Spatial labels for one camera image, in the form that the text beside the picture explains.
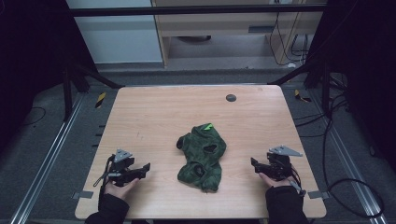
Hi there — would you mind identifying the black floor cable loop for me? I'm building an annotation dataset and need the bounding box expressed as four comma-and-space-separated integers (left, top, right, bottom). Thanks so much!
321, 118, 386, 219

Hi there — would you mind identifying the dark curtain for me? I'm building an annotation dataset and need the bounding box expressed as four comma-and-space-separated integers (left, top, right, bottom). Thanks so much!
0, 0, 96, 153
306, 0, 396, 174

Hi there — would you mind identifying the white cabinet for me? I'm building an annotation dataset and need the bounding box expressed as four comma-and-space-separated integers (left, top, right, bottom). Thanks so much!
65, 0, 164, 64

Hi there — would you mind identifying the person's right hand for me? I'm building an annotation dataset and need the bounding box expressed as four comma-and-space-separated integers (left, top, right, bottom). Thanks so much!
258, 173, 297, 189

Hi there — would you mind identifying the black horizontal frame bar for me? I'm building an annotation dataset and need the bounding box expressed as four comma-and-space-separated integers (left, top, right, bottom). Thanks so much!
68, 4, 327, 18

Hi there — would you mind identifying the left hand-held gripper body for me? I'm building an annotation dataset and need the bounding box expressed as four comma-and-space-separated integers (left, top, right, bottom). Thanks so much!
104, 148, 142, 188

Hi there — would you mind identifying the black hanging cable bundle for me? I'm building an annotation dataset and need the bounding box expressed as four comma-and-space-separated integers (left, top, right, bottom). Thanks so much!
290, 32, 311, 64

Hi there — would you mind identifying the person's left hand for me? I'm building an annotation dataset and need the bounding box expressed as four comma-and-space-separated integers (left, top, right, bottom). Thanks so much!
103, 177, 140, 201

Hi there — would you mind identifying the dark green garment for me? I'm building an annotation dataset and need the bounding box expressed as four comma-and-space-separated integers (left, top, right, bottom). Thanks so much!
176, 122, 228, 193

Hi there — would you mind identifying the right hand-held gripper cable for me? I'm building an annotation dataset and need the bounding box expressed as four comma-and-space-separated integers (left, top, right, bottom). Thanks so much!
289, 166, 307, 198

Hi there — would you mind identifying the thin black floor cable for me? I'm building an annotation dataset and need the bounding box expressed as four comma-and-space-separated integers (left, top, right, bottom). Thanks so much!
20, 106, 48, 128

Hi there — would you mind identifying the wooden cabinet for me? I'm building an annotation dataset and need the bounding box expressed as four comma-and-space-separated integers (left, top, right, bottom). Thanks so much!
150, 0, 326, 68

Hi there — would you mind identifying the aluminium floor rail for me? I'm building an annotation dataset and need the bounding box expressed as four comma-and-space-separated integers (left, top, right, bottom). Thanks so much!
309, 88, 389, 224
8, 92, 87, 224

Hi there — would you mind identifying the hand-held gripper cable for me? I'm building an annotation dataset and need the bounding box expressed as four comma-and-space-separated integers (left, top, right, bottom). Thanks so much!
289, 166, 307, 198
92, 154, 116, 213

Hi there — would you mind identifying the left hand-held gripper cable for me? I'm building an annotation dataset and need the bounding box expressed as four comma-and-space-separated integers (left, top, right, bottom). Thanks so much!
92, 154, 116, 213

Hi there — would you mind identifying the black metal stand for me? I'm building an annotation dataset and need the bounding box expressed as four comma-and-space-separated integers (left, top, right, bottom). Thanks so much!
268, 59, 332, 119
61, 60, 126, 123

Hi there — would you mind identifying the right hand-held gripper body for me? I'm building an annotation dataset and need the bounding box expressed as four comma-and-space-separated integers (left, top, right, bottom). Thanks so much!
263, 145, 304, 182

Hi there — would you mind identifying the grey tape piece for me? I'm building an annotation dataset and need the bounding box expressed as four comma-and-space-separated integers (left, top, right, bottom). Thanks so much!
71, 190, 94, 201
307, 190, 331, 201

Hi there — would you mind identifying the black yellow striped floor tape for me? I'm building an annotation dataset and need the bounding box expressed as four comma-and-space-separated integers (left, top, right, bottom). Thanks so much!
293, 89, 312, 104
94, 91, 107, 109

